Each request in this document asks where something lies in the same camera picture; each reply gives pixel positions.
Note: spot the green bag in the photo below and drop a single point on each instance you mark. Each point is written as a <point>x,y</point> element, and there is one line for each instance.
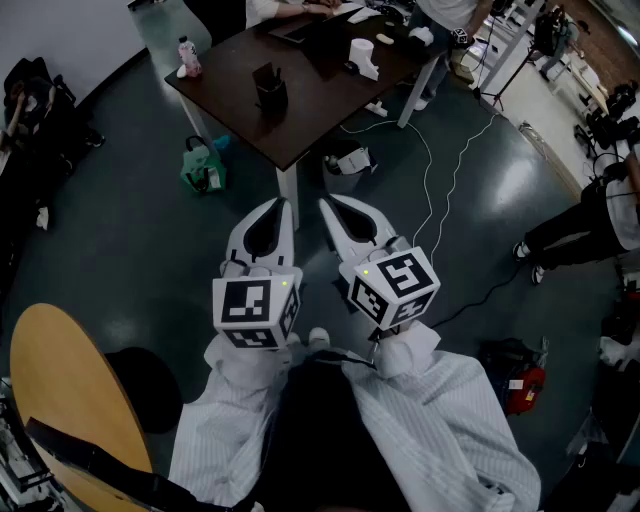
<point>202,167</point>

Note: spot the person's white shoe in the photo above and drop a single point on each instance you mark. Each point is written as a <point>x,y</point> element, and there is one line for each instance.
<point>319,337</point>

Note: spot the bin with white bag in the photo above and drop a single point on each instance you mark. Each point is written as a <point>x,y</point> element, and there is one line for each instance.
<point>347,165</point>

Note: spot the person's black top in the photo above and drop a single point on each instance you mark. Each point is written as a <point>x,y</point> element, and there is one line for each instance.
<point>320,440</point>

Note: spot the person's right forearm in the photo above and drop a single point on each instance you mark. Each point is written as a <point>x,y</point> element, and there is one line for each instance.
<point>440,425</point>

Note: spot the black stool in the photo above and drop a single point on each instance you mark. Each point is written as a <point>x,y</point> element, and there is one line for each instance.
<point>150,390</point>

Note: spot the round wooden table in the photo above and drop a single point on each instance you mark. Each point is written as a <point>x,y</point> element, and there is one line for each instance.
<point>70,380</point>

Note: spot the grey laptop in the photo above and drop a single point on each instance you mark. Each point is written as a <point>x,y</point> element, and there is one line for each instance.
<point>312,27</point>

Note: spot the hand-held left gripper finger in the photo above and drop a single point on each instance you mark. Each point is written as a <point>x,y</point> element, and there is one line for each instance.
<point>287,235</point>
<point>237,235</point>

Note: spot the beige oval object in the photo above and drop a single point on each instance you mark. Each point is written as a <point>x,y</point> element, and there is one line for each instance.
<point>384,38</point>

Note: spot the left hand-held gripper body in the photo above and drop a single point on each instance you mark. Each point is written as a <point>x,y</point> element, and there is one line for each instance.
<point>242,306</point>

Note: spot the white paper roll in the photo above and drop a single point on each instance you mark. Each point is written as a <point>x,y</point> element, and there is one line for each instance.
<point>362,52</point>

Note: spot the white fluffy object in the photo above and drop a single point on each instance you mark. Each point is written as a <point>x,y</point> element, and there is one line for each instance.
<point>421,36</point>

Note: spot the black pen holder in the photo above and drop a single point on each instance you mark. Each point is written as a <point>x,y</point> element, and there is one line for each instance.
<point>270,95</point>

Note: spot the black tripod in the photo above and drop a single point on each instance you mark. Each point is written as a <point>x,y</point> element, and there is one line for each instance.
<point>502,82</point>

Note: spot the black curved bar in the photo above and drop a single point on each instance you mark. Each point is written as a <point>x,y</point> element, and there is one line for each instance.
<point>110,465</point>

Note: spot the pink drink bottle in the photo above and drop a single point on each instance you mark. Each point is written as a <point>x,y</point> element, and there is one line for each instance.
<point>189,55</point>

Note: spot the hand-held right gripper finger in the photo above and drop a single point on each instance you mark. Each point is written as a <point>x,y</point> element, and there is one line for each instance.
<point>381,225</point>
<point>337,237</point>

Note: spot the white table leg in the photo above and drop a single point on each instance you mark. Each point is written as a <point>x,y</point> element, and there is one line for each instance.
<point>420,90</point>
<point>287,190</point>

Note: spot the person's left forearm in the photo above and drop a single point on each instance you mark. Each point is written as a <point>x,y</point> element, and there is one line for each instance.
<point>225,425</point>

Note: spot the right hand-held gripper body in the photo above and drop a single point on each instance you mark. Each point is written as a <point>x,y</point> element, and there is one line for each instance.
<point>400,280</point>

